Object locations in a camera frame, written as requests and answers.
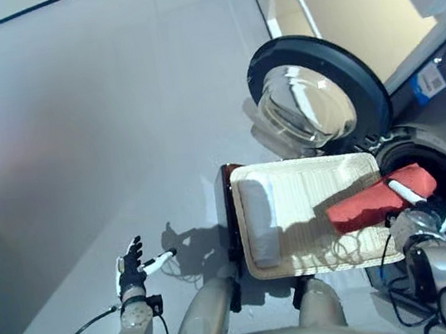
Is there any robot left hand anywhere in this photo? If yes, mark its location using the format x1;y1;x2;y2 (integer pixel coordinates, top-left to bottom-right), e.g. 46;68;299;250
110;230;183;297

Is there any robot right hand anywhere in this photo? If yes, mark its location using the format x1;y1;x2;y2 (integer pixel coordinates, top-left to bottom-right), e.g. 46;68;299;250
382;169;446;243

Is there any red cloth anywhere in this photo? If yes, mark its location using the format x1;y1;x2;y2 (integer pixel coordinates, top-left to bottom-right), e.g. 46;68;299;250
320;160;444;238

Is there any grey front-load washing machine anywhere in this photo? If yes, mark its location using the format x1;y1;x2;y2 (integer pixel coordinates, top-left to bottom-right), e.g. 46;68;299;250
325;0;446;310

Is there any round glass washing machine door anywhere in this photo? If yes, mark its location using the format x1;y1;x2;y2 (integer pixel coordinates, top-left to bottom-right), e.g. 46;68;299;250
236;21;399;167

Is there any glossy brown stool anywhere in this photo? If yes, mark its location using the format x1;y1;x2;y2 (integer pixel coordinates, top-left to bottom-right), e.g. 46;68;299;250
209;155;306;281

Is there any blue white washer sticker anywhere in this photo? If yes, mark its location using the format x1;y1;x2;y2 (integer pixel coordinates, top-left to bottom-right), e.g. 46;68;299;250
406;56;446;106

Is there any cream wicker basket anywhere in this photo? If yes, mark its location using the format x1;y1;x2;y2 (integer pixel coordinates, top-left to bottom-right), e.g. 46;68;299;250
227;143;406;287

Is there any white rolled cloth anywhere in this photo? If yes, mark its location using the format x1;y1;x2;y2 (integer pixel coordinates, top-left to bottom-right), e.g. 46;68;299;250
238;174;287;271

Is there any silver robot right leg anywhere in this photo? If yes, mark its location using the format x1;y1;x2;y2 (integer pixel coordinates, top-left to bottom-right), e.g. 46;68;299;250
289;271;348;333

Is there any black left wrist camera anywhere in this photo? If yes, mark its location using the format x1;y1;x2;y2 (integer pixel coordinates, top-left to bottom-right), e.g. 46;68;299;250
146;294;165;317

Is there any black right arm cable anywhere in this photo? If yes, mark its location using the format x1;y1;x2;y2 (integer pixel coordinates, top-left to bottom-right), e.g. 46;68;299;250
369;223;446;334

